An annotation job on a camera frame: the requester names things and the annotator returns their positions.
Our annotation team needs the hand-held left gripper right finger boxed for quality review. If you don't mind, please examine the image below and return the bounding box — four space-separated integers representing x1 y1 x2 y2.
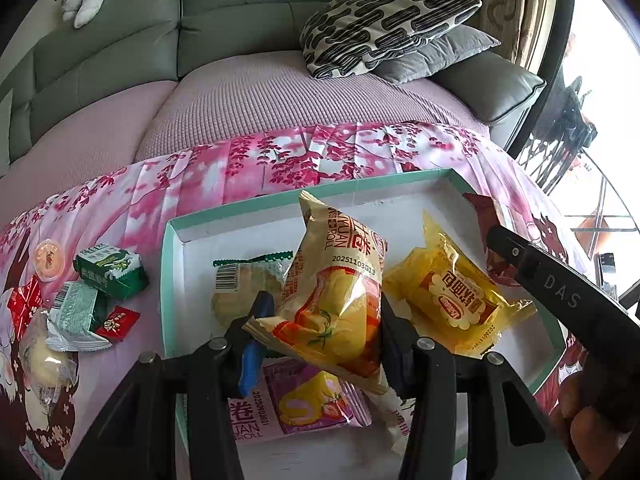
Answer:
380 302 583 480

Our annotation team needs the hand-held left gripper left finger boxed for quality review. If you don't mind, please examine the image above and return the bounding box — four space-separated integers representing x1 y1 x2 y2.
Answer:
62 290 276 480

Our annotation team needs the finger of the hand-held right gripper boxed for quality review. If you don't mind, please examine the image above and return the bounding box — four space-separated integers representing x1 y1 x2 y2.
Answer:
487 224 541 281

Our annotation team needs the dark red snack packet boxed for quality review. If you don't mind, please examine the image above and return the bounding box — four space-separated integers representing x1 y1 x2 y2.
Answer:
462 192 526 288

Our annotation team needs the pink roll cake packet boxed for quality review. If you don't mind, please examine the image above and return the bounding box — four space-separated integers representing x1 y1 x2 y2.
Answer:
227 357 373 443

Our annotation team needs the white red-print snack packet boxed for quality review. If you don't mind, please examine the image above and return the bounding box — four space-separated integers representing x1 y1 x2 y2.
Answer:
382 390 416 458

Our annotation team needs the green-edged clear bun packet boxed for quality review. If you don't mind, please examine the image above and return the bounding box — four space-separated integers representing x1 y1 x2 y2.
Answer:
212 251 296 326

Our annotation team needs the yellow bread packet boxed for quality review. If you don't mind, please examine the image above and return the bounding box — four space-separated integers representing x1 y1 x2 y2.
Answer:
382 210 537 358

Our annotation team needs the yellow roll cake packet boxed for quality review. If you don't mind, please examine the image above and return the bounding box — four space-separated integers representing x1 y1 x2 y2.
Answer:
242 191 391 393

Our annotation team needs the teal cardboard tray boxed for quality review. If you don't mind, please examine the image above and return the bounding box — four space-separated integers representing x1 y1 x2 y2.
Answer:
161 169 568 453

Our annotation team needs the orange jelly cup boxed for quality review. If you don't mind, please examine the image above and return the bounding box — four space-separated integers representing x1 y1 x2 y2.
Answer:
34 240 65 281

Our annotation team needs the person's right hand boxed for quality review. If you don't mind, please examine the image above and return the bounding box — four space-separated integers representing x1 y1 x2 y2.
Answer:
552 355 640 478

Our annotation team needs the black iron railing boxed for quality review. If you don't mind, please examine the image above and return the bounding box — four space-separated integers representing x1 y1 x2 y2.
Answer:
517 130 640 241

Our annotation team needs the small red candy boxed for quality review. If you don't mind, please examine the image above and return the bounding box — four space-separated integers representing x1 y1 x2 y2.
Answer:
96 306 138 343

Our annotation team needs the dark balcony object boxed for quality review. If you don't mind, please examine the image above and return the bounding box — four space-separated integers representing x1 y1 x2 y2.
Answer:
550 75 598 151

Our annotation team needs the green carton snack box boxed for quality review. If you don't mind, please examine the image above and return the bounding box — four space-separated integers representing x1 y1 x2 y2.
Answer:
73 244 150 301

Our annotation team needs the silver green snack packet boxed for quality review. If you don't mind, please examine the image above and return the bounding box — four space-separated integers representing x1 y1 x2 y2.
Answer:
45 280 113 353

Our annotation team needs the pink printed blanket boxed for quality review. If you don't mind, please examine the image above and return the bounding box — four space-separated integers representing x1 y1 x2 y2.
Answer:
0 121 601 480

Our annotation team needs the grey pillow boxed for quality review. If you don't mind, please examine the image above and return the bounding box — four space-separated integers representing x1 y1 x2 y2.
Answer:
372 25 502 85

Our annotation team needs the red white-patterned snack packet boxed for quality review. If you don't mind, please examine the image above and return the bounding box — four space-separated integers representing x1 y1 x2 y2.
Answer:
6 275 45 343

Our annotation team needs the beige patterned curtain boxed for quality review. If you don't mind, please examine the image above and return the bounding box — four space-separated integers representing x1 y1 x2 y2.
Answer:
404 0 556 68

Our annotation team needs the black white patterned pillow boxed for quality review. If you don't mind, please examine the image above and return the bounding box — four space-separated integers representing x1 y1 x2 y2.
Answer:
300 0 483 80

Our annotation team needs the pink sofa cover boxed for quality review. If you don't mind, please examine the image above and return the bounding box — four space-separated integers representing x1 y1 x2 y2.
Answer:
0 47 493 201

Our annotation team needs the grey sofa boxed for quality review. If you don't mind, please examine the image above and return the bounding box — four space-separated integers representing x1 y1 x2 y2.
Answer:
0 0 547 181

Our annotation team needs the black window frame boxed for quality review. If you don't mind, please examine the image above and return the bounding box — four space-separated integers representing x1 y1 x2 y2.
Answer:
507 0 578 161

